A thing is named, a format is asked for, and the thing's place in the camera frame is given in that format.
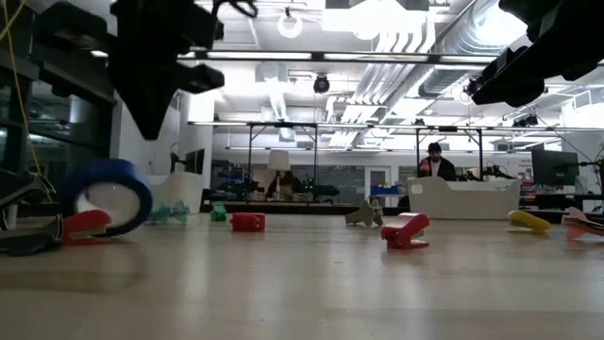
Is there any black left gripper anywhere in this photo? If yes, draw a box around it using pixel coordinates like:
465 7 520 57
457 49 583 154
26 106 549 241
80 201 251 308
109 0 226 142

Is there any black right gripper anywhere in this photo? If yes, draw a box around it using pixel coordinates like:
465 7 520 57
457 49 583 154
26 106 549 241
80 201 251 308
470 0 604 109

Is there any dark blue tape roll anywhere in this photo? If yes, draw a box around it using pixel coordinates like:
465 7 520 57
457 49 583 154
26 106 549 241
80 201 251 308
59 158 154 238

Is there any teal staple remover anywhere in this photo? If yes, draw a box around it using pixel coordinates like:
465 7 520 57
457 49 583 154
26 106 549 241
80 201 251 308
149 200 192 227

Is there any red mini stapler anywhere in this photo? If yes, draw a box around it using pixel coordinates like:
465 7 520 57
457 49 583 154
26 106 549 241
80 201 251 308
229 212 266 233
380 212 431 250
61 210 114 247

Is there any white plastic bin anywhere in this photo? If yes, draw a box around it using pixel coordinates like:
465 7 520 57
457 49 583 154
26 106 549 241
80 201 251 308
148 170 205 215
407 176 522 221

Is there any yellow mini stapler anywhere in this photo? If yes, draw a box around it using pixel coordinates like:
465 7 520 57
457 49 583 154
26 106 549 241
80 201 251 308
507 210 551 236

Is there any pink staple remover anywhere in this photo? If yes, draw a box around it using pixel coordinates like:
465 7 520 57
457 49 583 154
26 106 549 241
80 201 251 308
561 206 604 241

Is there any black staple remover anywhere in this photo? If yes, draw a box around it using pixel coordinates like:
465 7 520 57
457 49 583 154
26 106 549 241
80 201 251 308
0 168 65 258

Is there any grey staple remover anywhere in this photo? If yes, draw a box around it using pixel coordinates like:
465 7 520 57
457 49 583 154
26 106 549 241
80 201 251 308
344 198 385 229

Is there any small black monitor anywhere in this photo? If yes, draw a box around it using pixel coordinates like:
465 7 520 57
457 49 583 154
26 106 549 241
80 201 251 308
170 147 207 177

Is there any large black monitor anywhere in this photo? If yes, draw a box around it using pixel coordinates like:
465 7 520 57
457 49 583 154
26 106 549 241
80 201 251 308
530 149 580 187

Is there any person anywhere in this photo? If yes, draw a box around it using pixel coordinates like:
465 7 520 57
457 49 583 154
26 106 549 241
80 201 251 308
417 142 458 182
264 170 304 200

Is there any white shade table lamp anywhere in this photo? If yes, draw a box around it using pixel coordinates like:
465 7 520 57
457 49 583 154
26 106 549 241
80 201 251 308
267 149 292 199

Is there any silver ventilation duct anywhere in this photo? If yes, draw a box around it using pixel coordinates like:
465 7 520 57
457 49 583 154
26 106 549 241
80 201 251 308
417 0 529 98

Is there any black background rig frame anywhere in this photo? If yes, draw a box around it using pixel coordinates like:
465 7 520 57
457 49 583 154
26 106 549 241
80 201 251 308
414 125 485 181
244 120 320 202

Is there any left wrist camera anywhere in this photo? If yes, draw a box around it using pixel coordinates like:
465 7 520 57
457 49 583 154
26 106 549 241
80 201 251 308
188 4 226 49

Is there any thin yellow cord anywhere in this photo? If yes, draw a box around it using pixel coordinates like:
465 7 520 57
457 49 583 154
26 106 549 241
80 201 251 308
0 0 44 177

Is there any black left camera cable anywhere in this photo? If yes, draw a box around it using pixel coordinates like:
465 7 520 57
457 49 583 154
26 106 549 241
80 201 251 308
211 0 260 19

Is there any white ring light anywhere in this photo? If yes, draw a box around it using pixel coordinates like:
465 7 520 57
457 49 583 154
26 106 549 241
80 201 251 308
277 9 304 40

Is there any black ceiling light rail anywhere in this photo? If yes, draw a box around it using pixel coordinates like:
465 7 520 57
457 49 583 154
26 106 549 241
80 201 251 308
176 49 501 64

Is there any black aluminium table frame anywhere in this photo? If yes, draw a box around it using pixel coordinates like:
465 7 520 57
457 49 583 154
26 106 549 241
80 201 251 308
200 200 604 224

